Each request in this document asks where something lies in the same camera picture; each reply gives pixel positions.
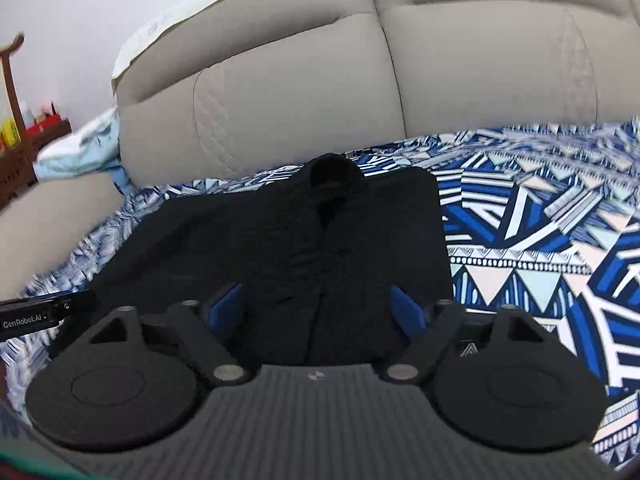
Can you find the red box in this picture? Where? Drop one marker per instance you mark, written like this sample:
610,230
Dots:
45,124

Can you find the light blue cloth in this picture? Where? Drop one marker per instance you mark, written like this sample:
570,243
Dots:
80,150

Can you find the yellow packet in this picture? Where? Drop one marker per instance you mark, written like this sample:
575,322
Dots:
9,132

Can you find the black pants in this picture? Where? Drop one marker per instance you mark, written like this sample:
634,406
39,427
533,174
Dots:
300,240

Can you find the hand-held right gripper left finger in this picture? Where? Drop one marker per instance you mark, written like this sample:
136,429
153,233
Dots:
222,310

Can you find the white printed sofa cover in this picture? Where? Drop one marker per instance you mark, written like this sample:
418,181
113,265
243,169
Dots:
165,20

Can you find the blue white patterned blanket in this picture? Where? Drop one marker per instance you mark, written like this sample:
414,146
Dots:
525,220

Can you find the beige leather sofa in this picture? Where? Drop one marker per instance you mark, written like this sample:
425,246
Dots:
300,85

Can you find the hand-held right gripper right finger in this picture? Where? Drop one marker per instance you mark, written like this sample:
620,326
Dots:
407,312

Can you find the dark wooden cabinet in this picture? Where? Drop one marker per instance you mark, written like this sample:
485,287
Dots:
20,167

